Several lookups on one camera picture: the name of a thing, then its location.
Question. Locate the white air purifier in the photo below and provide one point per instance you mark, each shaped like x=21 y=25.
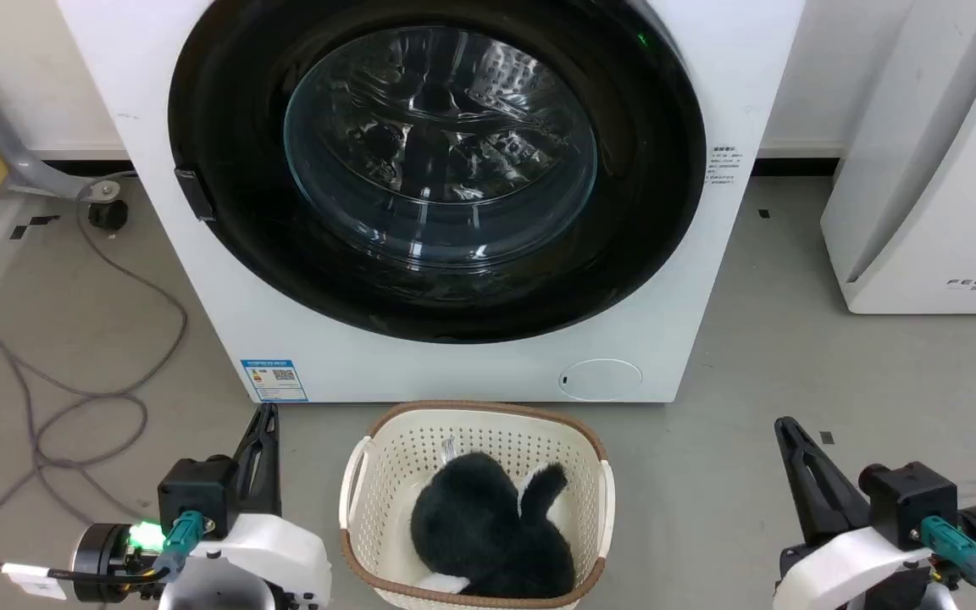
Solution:
x=945 y=212

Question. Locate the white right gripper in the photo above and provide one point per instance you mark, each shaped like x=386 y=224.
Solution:
x=835 y=572

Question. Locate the white front-load washing machine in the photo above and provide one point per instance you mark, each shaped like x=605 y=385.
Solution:
x=200 y=322

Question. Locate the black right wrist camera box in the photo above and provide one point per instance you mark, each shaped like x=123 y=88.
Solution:
x=912 y=501

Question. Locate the small text sticker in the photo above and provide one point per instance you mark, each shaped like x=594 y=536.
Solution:
x=724 y=166

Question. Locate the blue energy label sticker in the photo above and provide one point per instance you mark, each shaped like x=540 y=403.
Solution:
x=274 y=380

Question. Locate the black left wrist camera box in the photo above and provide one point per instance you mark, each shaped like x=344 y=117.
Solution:
x=198 y=496

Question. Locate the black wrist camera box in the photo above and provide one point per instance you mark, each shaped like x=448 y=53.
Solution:
x=912 y=501
x=198 y=496

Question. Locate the black caster wheel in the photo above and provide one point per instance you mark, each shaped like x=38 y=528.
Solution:
x=108 y=214

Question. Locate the round white filter cover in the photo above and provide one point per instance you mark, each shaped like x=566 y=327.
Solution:
x=600 y=379

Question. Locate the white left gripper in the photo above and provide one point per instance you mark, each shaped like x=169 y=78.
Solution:
x=272 y=559

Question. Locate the black round washer door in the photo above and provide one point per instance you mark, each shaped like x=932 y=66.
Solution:
x=230 y=127

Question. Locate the black fuzzy garment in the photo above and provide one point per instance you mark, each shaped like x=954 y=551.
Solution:
x=479 y=534

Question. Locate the grey metal frame leg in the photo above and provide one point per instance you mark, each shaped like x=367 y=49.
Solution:
x=18 y=165

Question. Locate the white cloth piece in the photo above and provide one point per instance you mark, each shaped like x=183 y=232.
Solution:
x=446 y=583

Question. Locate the cream perforated laundry basket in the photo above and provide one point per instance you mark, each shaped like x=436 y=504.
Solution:
x=386 y=474

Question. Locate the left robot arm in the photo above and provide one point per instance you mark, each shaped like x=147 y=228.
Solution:
x=111 y=552

